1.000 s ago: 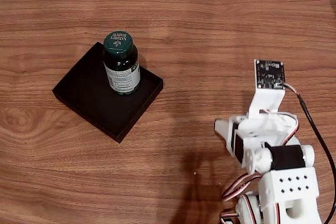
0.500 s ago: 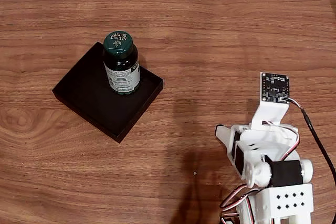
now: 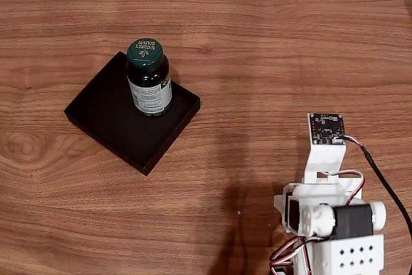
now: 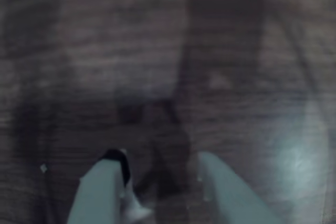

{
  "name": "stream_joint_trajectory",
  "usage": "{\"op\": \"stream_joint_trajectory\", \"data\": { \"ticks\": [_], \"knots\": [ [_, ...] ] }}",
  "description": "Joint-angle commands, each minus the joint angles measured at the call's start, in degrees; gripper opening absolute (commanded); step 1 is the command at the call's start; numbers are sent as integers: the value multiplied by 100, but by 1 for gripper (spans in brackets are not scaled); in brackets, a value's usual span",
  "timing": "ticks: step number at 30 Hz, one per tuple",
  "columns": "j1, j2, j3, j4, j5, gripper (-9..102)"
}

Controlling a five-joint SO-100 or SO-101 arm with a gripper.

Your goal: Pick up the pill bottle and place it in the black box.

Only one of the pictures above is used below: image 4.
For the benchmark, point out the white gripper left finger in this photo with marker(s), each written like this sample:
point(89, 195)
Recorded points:
point(97, 197)

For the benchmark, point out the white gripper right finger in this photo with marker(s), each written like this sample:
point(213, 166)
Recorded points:
point(231, 197)

